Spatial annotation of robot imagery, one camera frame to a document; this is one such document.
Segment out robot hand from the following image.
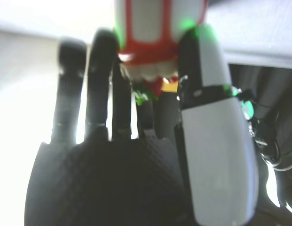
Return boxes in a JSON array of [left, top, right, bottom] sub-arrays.
[[24, 23, 260, 226]]

